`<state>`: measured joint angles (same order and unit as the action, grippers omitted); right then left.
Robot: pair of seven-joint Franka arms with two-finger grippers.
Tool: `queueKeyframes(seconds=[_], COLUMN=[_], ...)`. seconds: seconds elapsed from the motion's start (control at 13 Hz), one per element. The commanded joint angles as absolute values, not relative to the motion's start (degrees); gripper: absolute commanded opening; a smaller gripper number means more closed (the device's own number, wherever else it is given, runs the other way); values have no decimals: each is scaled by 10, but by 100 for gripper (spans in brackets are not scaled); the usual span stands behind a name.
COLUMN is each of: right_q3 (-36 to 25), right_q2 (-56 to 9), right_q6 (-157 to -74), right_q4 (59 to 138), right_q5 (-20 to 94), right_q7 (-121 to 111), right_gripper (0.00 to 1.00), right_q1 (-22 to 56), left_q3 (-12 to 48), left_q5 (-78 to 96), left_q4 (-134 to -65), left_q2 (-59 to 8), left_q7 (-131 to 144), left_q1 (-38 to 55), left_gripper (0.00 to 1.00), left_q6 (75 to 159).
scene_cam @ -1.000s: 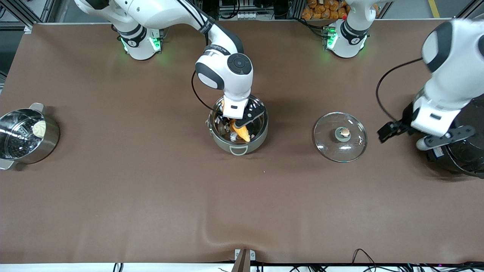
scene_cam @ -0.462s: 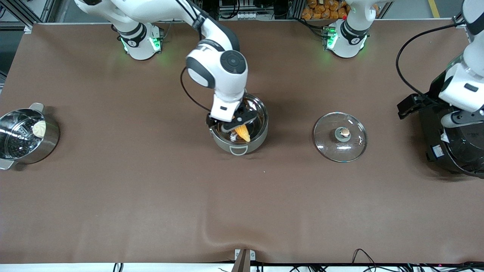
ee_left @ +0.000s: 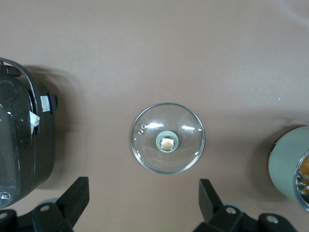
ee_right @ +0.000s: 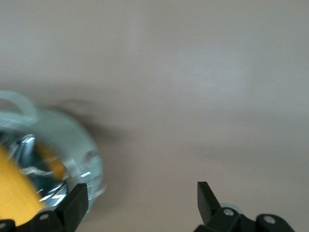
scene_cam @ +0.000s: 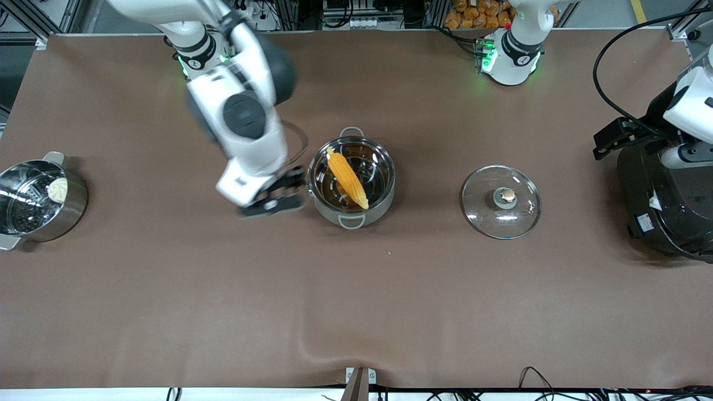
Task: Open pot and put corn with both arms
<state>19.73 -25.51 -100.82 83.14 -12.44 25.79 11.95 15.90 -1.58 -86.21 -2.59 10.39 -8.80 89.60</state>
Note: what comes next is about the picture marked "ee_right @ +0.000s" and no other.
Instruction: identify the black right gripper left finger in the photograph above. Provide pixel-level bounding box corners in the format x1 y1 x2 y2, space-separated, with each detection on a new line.
0 183 89 232

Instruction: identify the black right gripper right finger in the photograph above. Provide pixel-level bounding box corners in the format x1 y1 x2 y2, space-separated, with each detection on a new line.
195 181 298 232

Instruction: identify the yellow corn cob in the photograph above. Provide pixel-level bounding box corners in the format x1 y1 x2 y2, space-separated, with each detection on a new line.
0 142 47 226

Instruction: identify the stainless steel pot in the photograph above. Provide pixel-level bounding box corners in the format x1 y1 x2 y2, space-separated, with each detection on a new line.
0 90 107 211

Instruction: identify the brown table mat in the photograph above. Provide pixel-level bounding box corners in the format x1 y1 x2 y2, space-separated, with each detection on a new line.
0 0 309 232

